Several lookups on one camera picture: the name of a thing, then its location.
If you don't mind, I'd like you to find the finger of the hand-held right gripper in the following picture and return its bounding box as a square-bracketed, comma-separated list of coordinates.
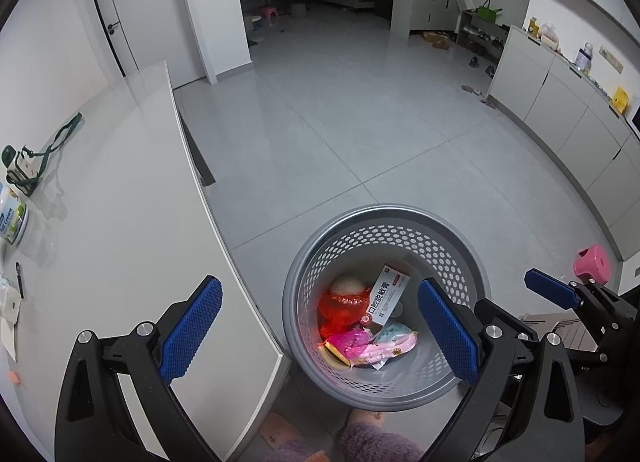
[524, 268, 585, 312]

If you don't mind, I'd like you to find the pink snack packet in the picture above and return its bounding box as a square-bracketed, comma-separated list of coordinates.
[350, 332, 418, 369]

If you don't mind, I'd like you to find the green bag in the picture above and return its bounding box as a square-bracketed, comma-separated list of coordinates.
[475, 0, 503, 23]

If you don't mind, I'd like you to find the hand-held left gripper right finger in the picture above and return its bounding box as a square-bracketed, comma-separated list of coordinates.
[417, 277, 586, 462]

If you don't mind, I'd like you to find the grey perforated basket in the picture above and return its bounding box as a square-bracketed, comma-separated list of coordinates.
[281, 203, 492, 412]

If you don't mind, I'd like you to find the pink mesh net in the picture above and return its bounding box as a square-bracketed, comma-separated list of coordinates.
[327, 328, 373, 367]

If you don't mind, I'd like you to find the white sideboard cabinet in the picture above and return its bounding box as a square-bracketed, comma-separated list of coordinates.
[487, 25, 640, 263]

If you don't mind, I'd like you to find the white tissue pack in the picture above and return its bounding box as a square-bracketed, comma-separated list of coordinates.
[0, 275, 22, 325]

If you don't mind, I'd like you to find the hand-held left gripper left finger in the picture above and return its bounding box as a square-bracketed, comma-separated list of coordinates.
[54, 275, 223, 462]

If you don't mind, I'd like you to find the white folded paper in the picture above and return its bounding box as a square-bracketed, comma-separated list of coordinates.
[0, 317, 18, 363]

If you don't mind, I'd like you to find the person's purple fuzzy leg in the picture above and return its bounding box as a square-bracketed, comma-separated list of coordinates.
[260, 422, 426, 462]

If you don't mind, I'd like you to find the white bottle on cabinet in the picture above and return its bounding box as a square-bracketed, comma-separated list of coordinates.
[574, 42, 596, 76]

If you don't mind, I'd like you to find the red plastic bag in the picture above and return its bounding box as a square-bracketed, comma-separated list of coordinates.
[318, 289, 373, 343]

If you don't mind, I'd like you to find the beige plush pouch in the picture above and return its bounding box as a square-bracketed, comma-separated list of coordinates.
[330, 276, 365, 299]

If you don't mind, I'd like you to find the blue white wet wipes pack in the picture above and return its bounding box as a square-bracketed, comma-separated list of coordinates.
[372, 321, 418, 345]

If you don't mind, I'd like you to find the white milk powder can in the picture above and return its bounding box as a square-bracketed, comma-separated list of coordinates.
[0, 182, 30, 245]

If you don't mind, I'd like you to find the water bottle with green strap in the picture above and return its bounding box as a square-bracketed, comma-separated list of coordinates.
[1, 112, 83, 198]

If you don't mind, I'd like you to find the yellow box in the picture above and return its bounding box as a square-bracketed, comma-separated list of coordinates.
[611, 87, 632, 116]

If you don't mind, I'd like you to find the red white toothpaste box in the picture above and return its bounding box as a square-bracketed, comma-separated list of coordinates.
[361, 265, 412, 328]

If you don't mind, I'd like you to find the yellow square plastic ring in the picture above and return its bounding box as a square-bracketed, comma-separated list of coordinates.
[324, 342, 351, 368]

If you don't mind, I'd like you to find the shoe rack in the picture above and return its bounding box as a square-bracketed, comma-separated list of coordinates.
[455, 10, 511, 60]

